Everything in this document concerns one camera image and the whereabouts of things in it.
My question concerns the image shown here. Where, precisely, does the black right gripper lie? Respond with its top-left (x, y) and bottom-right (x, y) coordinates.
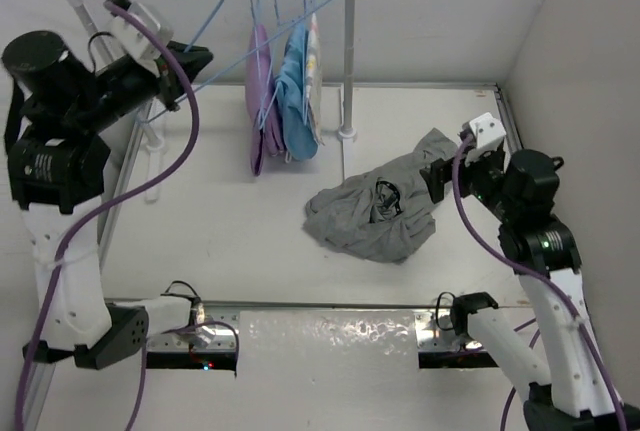
top-left (420, 139), bottom-right (517, 220)

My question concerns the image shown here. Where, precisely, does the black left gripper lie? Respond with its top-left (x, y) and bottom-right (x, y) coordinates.
top-left (78, 37), bottom-right (218, 125)

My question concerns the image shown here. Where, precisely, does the grey t shirt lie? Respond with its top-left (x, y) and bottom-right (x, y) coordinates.
top-left (303, 128), bottom-right (457, 263)

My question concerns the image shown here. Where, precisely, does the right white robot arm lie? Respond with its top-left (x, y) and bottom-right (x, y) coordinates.
top-left (420, 147), bottom-right (639, 430)

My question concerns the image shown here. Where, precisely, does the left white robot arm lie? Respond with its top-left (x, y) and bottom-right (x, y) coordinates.
top-left (1, 30), bottom-right (213, 370)

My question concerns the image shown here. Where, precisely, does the purple garment on hanger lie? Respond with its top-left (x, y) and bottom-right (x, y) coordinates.
top-left (244, 24), bottom-right (285, 176)

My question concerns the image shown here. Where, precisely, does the blue garment on hanger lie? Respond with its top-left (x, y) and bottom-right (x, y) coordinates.
top-left (276, 23), bottom-right (318, 161)

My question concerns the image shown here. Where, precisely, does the white patterned garment on hanger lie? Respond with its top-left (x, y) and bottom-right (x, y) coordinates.
top-left (305, 13), bottom-right (324, 145)

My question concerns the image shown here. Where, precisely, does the white foam front board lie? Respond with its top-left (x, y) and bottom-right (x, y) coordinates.
top-left (37, 311), bottom-right (510, 430)

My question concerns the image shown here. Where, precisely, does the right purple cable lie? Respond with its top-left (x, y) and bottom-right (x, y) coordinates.
top-left (452, 133), bottom-right (629, 431)

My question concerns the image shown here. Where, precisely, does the purple cable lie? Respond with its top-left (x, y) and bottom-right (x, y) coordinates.
top-left (452, 133), bottom-right (629, 431)
top-left (13, 0), bottom-right (241, 431)

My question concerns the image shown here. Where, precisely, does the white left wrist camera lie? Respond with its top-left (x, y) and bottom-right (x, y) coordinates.
top-left (109, 1), bottom-right (173, 77)

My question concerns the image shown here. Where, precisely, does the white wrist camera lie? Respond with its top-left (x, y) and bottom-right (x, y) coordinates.
top-left (109, 1), bottom-right (173, 77)
top-left (460, 113), bottom-right (506, 151)

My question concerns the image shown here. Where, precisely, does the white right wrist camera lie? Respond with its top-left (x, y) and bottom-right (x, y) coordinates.
top-left (460, 113), bottom-right (506, 151)

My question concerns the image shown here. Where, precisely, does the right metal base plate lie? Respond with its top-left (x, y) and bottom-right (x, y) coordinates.
top-left (414, 309), bottom-right (484, 353)

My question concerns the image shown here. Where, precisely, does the metal base plate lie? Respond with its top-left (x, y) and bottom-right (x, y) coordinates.
top-left (414, 309), bottom-right (484, 353)
top-left (147, 312), bottom-right (240, 353)

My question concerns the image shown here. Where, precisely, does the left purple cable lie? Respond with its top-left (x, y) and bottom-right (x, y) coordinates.
top-left (13, 0), bottom-right (241, 431)

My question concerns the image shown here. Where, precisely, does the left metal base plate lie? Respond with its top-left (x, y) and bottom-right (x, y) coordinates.
top-left (147, 312), bottom-right (240, 353)

